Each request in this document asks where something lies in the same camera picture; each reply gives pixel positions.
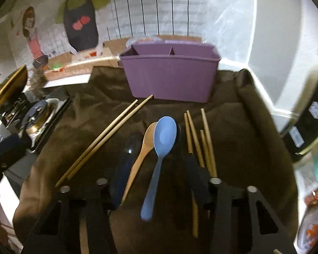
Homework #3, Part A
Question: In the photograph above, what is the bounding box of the long bamboo chopstick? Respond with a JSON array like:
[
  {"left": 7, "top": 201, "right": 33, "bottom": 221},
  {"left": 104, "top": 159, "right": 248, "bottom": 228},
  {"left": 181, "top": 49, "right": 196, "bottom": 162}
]
[
  {"left": 55, "top": 99, "right": 138, "bottom": 188},
  {"left": 67, "top": 95, "right": 154, "bottom": 180}
]

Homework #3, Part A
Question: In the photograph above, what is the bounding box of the blue plastic spoon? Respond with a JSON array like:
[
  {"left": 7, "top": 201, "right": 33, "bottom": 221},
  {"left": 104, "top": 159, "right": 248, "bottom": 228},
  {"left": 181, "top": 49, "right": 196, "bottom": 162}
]
[{"left": 141, "top": 116, "right": 177, "bottom": 221}]

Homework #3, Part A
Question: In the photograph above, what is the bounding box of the wooden spoon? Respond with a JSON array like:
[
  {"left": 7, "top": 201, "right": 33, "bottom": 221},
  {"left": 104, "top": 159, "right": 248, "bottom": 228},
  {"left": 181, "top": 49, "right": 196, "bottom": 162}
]
[{"left": 121, "top": 121, "right": 157, "bottom": 205}]

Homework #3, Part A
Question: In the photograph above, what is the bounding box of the gas stove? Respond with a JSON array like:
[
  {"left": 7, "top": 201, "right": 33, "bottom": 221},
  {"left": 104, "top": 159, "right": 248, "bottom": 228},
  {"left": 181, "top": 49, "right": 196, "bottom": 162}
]
[{"left": 0, "top": 87, "right": 70, "bottom": 153}]

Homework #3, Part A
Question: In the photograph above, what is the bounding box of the gold pot lid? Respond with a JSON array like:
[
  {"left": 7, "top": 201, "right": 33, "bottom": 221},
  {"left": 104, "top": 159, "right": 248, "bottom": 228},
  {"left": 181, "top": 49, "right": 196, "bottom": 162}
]
[{"left": 0, "top": 65, "right": 28, "bottom": 114}]

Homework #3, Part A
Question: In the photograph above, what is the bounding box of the dried chili jar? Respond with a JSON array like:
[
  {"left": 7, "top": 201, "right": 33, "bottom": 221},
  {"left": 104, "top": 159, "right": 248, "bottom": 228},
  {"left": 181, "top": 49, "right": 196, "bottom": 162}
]
[{"left": 297, "top": 188, "right": 318, "bottom": 251}]

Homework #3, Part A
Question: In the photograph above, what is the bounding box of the brown cloth mat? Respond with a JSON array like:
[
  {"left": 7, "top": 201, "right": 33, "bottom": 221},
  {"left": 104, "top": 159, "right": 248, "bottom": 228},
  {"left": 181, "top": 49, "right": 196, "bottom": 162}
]
[{"left": 13, "top": 67, "right": 298, "bottom": 253}]

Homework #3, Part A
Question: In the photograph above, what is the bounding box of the black sauce bottle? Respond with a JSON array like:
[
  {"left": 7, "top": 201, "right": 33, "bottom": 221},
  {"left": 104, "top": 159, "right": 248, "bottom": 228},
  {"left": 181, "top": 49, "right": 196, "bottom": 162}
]
[{"left": 283, "top": 84, "right": 318, "bottom": 162}]

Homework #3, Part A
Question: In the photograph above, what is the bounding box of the purple utensil caddy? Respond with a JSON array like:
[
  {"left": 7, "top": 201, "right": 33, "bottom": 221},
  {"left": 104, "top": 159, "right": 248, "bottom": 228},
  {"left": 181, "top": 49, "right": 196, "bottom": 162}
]
[{"left": 119, "top": 40, "right": 221, "bottom": 103}]

